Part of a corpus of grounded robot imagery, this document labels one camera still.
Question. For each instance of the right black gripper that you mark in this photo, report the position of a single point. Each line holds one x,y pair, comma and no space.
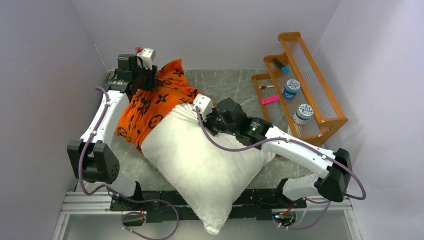
207,123

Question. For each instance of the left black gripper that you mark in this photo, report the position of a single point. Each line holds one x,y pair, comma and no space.
152,82

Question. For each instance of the orange patterned pillowcase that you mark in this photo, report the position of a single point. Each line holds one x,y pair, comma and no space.
147,108

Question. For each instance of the white pillow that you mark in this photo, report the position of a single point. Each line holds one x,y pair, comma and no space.
209,173

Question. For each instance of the orange wooden rack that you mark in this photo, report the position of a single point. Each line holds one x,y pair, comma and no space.
328,115

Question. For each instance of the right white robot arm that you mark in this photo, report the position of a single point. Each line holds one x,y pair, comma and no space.
331,170

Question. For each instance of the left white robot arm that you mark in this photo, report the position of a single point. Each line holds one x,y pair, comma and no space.
93,162

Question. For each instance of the red white pen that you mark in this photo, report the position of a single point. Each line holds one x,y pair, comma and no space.
266,86

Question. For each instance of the blue white round jar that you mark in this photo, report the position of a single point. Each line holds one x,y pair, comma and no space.
291,88

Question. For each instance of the black marker blue cap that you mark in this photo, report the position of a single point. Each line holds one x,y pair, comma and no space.
281,66

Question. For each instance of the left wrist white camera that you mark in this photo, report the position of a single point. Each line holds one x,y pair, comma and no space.
146,56

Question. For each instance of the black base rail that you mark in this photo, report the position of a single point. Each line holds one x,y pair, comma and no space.
259,204

